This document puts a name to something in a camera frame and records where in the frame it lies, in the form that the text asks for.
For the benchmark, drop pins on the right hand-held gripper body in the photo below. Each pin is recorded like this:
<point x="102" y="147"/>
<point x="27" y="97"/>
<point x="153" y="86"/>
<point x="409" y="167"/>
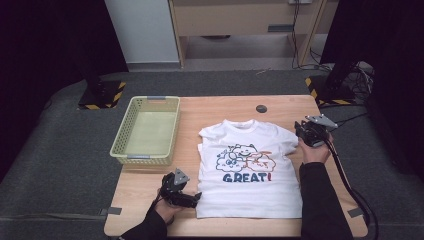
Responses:
<point x="315" y="131"/>

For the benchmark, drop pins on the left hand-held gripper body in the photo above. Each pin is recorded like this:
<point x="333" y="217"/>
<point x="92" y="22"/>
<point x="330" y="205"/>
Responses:
<point x="173" y="186"/>

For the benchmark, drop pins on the white printed t-shirt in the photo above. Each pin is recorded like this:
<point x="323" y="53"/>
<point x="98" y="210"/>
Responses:
<point x="246" y="196"/>

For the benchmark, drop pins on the person's left hand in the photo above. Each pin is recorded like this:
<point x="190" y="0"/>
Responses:
<point x="166" y="210"/>

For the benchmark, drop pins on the person's right hand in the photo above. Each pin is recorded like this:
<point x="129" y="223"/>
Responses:
<point x="315" y="153"/>

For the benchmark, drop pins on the round dark table grommet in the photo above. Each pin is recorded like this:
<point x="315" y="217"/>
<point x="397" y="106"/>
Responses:
<point x="261" y="108"/>

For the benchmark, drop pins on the black stand base striped edge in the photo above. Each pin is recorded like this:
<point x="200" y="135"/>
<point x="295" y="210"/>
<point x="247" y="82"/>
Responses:
<point x="333" y="95"/>
<point x="100" y="95"/>

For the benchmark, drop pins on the pale green plastic basket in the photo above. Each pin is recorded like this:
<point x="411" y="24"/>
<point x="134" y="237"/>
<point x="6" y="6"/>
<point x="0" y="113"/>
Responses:
<point x="148" y="133"/>

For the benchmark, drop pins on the grey tape strip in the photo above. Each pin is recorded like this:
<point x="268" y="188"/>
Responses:
<point x="355" y="212"/>
<point x="113" y="211"/>

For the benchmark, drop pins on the black curtain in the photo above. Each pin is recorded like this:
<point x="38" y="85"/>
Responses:
<point x="50" y="50"/>
<point x="393" y="66"/>

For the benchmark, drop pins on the light wooden desk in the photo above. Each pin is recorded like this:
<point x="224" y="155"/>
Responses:
<point x="233" y="16"/>

